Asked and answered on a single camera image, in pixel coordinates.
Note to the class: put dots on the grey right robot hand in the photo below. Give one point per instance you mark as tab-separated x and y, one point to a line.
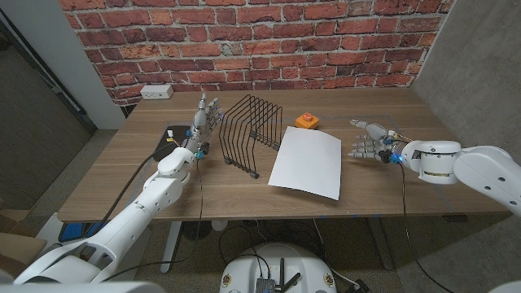
376	140

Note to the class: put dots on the red brick print backdrop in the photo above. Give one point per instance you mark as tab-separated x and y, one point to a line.
260	40

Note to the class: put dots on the black antennas on torso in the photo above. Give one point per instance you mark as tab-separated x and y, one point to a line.
285	281

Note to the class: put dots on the orange emergency stop button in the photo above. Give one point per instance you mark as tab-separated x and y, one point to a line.
307	121

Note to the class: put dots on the white power outlet strip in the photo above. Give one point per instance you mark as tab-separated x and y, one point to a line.
156	92

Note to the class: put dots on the dark perforated partition panel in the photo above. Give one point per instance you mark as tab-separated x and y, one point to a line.
36	130

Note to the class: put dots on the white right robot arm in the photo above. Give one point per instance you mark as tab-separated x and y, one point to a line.
480	171

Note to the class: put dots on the white table leg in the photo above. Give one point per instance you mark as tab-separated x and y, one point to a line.
171	244
380	244

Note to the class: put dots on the white paper sheet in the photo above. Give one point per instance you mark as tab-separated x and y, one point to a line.
309	163

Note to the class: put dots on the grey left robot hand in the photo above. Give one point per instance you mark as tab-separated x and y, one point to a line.
200	126

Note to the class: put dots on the blue and white floor device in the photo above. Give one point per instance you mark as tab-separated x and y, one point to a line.
73	232

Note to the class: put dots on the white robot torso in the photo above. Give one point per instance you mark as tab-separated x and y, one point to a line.
277	264

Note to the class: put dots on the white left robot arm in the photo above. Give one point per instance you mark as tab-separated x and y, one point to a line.
134	219

